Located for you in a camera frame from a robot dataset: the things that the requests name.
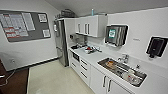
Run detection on black soap dispenser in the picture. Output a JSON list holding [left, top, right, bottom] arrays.
[[145, 35, 168, 60]]

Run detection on black built-in microwave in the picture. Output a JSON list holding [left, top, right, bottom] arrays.
[[71, 51, 81, 63]]

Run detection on grey framed wall picture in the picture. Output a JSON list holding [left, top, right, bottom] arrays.
[[0, 9, 53, 43]]

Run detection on white two-door sink cabinet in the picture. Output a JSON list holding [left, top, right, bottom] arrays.
[[89, 64, 134, 94]]

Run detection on white cup red print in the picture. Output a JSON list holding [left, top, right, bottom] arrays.
[[125, 70, 139, 84]]

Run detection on white wall cabinet four doors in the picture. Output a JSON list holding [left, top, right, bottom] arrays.
[[74, 14, 109, 39]]

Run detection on stainless steel sink basin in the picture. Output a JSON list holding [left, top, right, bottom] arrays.
[[96, 56, 148, 88]]

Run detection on stainless steel refrigerator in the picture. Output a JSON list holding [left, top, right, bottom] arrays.
[[54, 17, 74, 68]]

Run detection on teal bottle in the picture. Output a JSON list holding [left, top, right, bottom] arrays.
[[91, 8, 95, 17]]

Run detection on steel paper towel dispenser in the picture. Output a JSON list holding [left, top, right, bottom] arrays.
[[104, 23, 130, 48]]

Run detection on orange food container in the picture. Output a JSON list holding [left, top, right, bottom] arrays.
[[105, 60, 118, 69]]

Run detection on coffee supplies clutter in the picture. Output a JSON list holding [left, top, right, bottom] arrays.
[[82, 44, 103, 55]]

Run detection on white floor cable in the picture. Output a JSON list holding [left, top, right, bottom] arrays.
[[0, 63, 18, 88]]

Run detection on small grey wall label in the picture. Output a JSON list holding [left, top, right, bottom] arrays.
[[132, 37, 140, 42]]

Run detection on chrome sink faucet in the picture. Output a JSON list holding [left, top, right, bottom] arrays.
[[117, 53, 131, 65]]

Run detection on black coffee machine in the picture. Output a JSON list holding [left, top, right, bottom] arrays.
[[69, 33, 83, 50]]

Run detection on small chrome sink knob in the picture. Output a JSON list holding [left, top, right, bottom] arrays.
[[135, 64, 141, 70]]

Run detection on wire basket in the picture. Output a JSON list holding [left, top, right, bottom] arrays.
[[59, 8, 77, 19]]

